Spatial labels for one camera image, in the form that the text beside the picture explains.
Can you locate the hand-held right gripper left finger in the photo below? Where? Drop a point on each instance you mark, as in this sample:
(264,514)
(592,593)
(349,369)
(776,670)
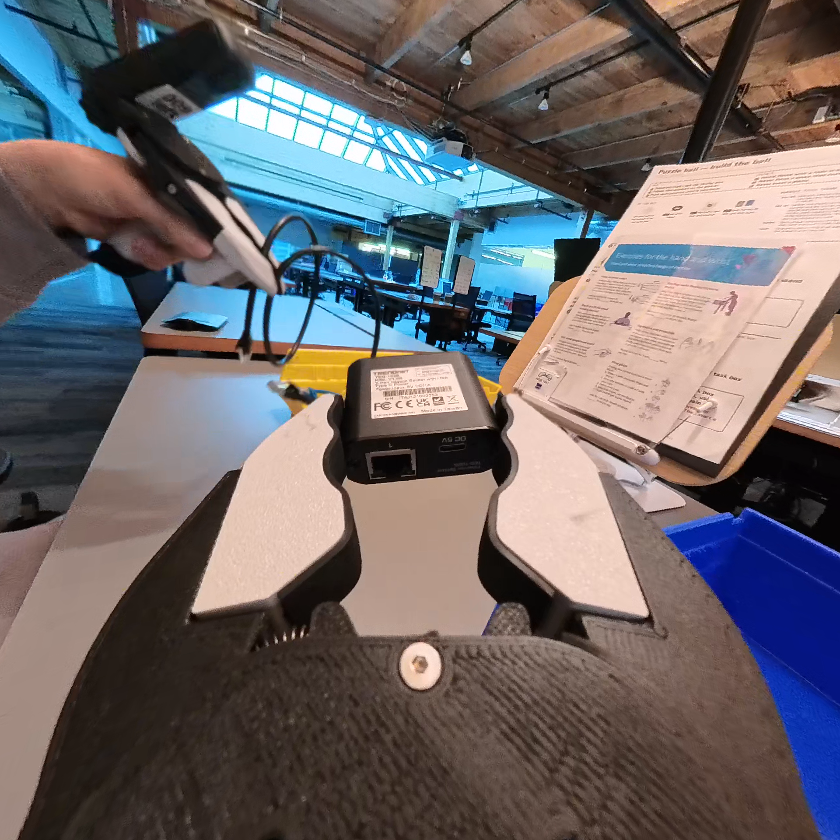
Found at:
(282,518)

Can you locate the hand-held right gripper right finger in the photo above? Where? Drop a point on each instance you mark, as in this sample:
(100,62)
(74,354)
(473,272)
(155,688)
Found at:
(564,525)

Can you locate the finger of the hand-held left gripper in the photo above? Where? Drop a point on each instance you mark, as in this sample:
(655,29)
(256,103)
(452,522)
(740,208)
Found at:
(213,269)
(246,246)

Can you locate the yellow divided plastic bin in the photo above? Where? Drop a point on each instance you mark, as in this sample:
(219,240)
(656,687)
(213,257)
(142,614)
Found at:
(315,371)

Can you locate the black network adapter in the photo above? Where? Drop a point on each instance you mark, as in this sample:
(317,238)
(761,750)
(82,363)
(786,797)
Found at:
(420,407)

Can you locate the blue plastic bin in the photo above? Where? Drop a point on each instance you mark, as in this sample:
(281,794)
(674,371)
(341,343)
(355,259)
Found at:
(774,590)

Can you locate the person's left forearm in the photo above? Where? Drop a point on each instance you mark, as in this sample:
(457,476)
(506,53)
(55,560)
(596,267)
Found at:
(26,262)

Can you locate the grey desk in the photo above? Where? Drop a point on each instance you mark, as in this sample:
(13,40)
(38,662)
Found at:
(295,321)
(164,459)

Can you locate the white task sheet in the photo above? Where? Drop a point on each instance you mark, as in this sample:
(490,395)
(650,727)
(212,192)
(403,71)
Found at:
(787,197)

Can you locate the person's left hand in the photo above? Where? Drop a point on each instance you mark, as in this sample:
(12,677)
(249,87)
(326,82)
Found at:
(85,197)

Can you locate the dark flat pouch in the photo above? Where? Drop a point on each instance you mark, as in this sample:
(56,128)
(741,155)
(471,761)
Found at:
(195,321)

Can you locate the wooden document stand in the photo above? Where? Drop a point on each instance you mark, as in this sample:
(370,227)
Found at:
(538,341)

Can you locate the white ceiling projector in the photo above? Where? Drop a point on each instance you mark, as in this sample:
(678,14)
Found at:
(449,152)

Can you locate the white ceiling spotlight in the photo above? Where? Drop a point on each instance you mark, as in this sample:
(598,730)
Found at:
(543,100)
(466,56)

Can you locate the black steel column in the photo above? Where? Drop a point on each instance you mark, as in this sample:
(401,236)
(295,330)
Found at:
(728,72)

